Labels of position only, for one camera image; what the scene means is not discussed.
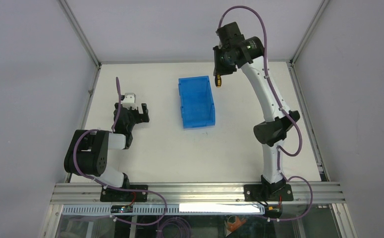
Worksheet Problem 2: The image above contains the black yellow screwdriver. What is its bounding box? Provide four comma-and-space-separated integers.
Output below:
215, 74, 222, 88

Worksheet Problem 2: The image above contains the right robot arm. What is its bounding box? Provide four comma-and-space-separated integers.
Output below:
213, 22, 300, 200

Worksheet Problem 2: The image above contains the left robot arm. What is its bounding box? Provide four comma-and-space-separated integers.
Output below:
63, 93, 150, 189

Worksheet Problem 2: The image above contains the blue plastic bin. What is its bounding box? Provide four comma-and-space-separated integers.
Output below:
178, 76, 216, 129

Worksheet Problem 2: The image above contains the orange object below table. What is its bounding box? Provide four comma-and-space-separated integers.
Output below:
224, 216, 247, 236

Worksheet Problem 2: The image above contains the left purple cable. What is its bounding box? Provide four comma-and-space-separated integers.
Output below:
73, 77, 192, 238

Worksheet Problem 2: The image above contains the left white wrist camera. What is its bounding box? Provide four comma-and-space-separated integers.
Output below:
121, 93, 138, 110

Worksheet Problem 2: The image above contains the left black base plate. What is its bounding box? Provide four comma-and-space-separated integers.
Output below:
100, 184, 148, 202

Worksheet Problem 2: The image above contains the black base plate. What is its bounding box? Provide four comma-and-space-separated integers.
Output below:
100, 184, 148, 202
243, 184, 294, 202

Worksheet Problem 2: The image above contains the right aluminium frame post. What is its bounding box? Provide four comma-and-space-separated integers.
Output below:
290, 0, 330, 66

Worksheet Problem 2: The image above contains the aluminium frame post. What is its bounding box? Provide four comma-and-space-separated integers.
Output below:
57, 0, 101, 68
290, 0, 330, 66

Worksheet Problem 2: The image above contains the left aluminium frame post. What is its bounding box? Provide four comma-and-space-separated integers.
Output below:
57, 0, 101, 68

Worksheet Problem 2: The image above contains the aluminium front rail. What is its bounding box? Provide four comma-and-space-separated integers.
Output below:
50, 181, 346, 205

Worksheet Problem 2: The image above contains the white slotted cable duct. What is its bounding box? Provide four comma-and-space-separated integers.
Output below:
62, 203, 265, 216

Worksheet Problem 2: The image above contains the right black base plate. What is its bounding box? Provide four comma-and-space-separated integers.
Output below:
243, 184, 294, 202

